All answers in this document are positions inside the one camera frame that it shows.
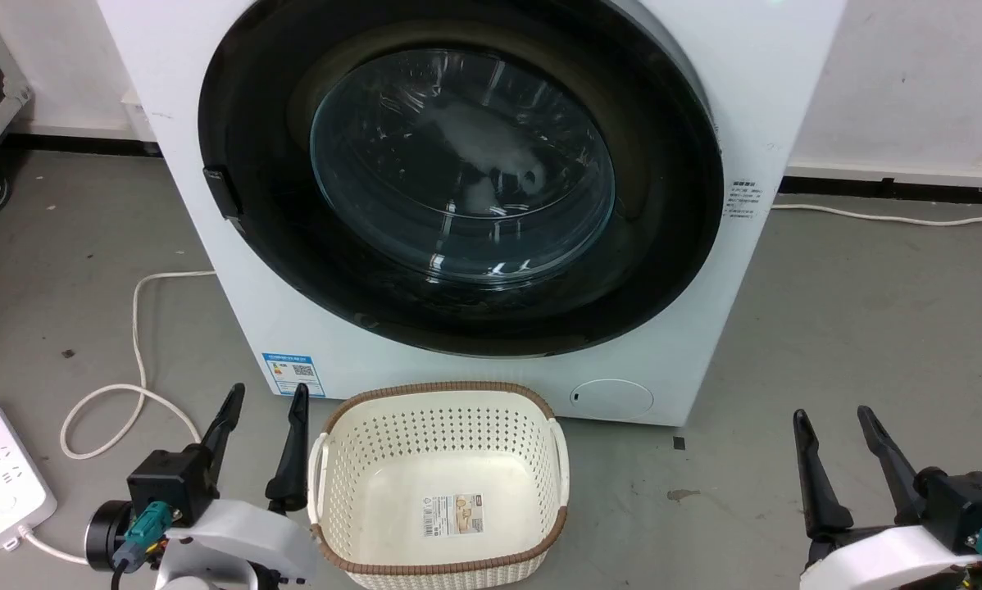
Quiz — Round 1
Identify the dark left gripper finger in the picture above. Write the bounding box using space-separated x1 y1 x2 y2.
264 383 311 515
201 383 247 497

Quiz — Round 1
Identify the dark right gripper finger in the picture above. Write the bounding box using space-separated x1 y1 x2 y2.
857 405 928 527
792 408 855 542

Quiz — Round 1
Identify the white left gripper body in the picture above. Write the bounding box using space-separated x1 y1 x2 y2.
155 498 322 590

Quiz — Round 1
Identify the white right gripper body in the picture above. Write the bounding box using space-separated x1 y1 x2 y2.
799 525 982 590

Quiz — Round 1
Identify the white front-load washing machine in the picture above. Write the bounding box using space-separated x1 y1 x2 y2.
98 0 848 428

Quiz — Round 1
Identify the round black glass washer door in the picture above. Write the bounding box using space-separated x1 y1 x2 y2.
198 0 725 358

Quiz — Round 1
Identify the blue energy label sticker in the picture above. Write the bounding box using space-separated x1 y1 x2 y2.
261 352 327 399

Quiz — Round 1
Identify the cream perforated laundry basket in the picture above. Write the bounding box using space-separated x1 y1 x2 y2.
307 381 571 590

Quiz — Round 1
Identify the paper label in basket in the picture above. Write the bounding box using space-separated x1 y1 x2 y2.
422 492 485 538

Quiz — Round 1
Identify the round white filter cover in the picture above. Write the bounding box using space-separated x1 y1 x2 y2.
571 378 655 421

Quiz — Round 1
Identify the white text sticker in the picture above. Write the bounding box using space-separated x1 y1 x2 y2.
725 179 766 225

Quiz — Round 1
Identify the teal left camera connector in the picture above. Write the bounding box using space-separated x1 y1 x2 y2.
121 501 171 568

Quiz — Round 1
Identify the white washer power cord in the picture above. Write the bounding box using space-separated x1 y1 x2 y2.
60 270 218 460

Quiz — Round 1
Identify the white power strip cable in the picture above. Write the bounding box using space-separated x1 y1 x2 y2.
17 529 92 566

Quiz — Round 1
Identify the black door latch handle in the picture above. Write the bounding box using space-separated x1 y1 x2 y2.
202 166 243 220

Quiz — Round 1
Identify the white cable along wall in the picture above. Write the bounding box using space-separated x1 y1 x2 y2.
771 202 982 227

